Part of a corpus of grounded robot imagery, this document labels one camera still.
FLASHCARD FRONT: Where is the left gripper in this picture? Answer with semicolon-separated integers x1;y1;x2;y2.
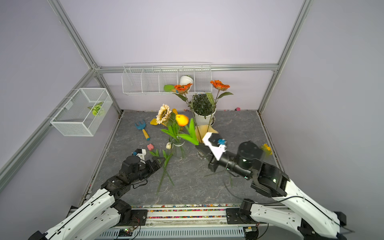
129;156;166;184

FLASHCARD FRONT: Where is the pink tulip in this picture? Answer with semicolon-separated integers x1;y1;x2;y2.
147;144;154;151

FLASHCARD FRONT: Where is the white tulip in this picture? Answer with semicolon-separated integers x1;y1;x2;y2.
156;142;174;194

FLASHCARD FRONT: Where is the yellow fluted vase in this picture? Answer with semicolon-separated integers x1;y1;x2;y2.
195;125;219;147

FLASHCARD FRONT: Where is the clear glass vase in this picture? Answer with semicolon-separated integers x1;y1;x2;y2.
171;138;187;159

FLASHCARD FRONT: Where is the cream gerbera flower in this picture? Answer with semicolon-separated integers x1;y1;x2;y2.
156;104;176;129

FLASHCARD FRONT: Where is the orange gerbera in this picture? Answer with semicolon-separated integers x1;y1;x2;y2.
206;80;233;127
175;84;204;125

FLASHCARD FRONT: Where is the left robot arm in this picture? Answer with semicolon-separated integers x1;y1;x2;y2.
29;156;166;240

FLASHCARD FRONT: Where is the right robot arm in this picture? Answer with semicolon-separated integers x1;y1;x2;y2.
197;139;347;240

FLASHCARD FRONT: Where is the yellow gerbera right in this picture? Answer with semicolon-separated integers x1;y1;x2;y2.
261;144;273;155

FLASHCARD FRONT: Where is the blue toy rake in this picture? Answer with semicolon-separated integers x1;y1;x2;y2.
135;120;151;141

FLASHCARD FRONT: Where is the yellow toy shovel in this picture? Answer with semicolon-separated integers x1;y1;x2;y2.
150;119;159;126

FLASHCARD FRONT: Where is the potted green plant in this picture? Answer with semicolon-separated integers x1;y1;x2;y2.
190;93;216;126

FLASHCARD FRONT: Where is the green toy shovel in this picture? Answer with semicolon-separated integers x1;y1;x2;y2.
164;85;177;93

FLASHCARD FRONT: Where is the white empty pot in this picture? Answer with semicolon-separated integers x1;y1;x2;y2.
179;76;194;86

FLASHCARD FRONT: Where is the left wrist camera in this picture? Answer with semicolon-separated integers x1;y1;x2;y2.
132;149;147;164

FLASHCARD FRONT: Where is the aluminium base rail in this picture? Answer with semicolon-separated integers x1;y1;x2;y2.
46;205;310;240

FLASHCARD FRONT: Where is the small white wire basket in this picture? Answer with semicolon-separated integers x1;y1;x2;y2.
50;88;113;137

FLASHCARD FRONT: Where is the long white wire basket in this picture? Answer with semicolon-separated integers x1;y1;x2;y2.
122;62;213;95

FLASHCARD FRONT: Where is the aluminium frame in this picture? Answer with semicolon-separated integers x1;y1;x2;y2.
1;1;313;191

